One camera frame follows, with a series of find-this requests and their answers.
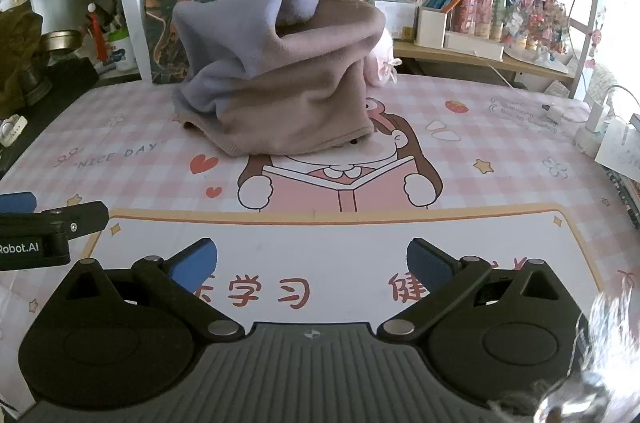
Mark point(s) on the white paper sheets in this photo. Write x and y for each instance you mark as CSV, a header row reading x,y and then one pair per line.
x,y
620,148

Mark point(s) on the metal bowl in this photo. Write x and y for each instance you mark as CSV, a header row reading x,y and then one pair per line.
x,y
62,40

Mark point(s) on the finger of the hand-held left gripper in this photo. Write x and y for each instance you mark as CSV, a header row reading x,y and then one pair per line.
x,y
17,202
80,215

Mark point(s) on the red bottle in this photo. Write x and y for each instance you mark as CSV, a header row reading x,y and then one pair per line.
x,y
96,30

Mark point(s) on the pink white plush rabbit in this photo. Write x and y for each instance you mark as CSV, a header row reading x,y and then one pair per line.
x,y
380,58

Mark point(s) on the pink checked cartoon desk mat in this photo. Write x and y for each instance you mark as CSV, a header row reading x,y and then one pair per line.
x,y
475,183

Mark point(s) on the white wristwatch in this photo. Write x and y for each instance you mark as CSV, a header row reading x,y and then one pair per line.
x,y
11,128

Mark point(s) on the cartoon sticker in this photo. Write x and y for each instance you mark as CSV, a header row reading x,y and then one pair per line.
x,y
595,38

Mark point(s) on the pile of flat books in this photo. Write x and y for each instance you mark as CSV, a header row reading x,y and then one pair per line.
x,y
630,193

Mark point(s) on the white card box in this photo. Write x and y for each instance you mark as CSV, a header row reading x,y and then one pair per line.
x,y
397,18

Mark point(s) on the white charger adapter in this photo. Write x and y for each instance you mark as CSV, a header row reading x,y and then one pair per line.
x,y
554,113

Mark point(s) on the row of colourful figurines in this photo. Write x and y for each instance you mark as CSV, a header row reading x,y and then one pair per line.
x,y
535,23

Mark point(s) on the flat white box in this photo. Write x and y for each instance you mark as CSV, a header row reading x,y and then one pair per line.
x,y
475,45

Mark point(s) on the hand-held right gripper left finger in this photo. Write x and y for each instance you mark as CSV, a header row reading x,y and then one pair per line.
x,y
195,265

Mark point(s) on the large dark illustrated book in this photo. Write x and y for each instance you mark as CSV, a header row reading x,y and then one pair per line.
x,y
165,28

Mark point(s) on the black flat case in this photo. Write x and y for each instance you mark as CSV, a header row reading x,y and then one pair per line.
x,y
65,83

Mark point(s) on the olive cloth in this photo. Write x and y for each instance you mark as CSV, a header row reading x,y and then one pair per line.
x,y
15,48

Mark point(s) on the white green pen cup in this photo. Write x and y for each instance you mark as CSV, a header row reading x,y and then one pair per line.
x,y
119,50

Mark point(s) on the lilac and mauve sweater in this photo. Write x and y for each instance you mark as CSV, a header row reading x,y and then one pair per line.
x,y
300,78

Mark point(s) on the pink patterned box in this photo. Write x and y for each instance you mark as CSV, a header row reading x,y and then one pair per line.
x,y
477,8

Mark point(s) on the fluffy grey sleeve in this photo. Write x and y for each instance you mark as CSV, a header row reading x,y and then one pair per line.
x,y
610,333

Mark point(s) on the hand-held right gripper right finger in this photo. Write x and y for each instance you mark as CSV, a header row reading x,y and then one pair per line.
x,y
427,264

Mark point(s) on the white pen holder box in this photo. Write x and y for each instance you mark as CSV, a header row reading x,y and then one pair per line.
x,y
430,28

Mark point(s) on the white power stand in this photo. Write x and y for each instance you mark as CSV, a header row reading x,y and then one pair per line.
x,y
592,128

